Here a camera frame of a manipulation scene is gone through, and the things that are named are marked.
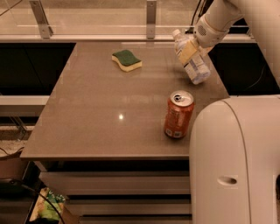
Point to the metal railing bracket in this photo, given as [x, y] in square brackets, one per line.
[45, 30]
[151, 14]

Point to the middle metal railing bracket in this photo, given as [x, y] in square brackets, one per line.
[151, 14]

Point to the grey drawer cabinet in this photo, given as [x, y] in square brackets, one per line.
[100, 138]

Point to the clear plastic water bottle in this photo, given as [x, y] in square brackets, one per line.
[196, 69]

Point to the orange soda can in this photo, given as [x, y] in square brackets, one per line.
[180, 106]

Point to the green and yellow sponge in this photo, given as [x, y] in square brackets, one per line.
[126, 60]

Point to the green snack bag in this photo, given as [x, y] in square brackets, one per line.
[48, 208]

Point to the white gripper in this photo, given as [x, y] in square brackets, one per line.
[208, 35]

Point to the left metal railing bracket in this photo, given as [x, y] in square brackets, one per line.
[45, 30]

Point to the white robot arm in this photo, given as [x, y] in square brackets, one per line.
[234, 152]

